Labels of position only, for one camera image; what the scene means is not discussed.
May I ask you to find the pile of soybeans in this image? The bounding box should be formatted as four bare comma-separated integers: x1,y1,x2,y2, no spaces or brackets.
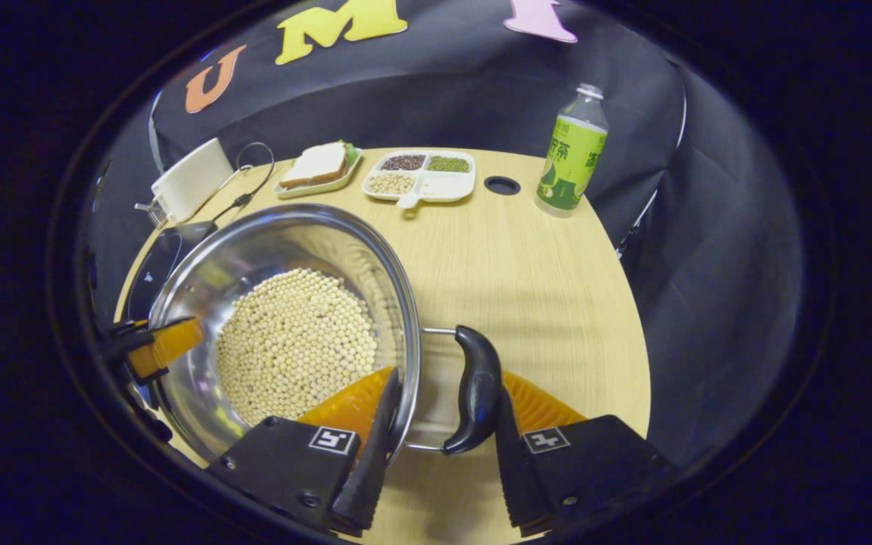
215,268,378,428

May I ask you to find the sandwich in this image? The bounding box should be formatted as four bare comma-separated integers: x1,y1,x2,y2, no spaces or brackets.
279,141,360,189

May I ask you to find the black power cable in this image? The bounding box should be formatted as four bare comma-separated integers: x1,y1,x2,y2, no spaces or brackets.
209,142,276,228

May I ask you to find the steel pot with black handles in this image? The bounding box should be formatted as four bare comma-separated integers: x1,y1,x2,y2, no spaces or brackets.
147,203,503,464

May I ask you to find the black backdrop cloth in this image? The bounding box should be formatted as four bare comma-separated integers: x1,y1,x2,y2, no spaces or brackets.
80,0,808,470

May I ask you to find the black induction cooktop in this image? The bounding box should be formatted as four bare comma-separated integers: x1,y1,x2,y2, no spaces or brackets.
124,220,217,326

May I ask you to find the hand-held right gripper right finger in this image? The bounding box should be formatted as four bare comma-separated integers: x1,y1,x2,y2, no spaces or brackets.
494,369,673,538

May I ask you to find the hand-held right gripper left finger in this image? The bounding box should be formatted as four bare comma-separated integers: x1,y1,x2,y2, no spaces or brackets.
205,366,403,538

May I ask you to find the green tea bottle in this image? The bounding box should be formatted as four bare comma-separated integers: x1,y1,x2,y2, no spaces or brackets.
534,83,609,219

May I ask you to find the white toaster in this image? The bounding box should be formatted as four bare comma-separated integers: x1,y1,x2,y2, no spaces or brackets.
151,138,235,223

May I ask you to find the white toaster cable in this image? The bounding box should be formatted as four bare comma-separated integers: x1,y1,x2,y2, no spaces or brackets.
213,165,255,201

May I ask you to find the small rectangular plate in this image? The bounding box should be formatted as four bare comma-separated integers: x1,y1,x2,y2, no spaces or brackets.
273,141,363,200

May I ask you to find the white divided dish with beans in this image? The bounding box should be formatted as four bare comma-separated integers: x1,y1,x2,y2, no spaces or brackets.
362,150,476,209

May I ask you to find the wire utensil rack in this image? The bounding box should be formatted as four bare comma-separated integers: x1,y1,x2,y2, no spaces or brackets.
135,198,168,228

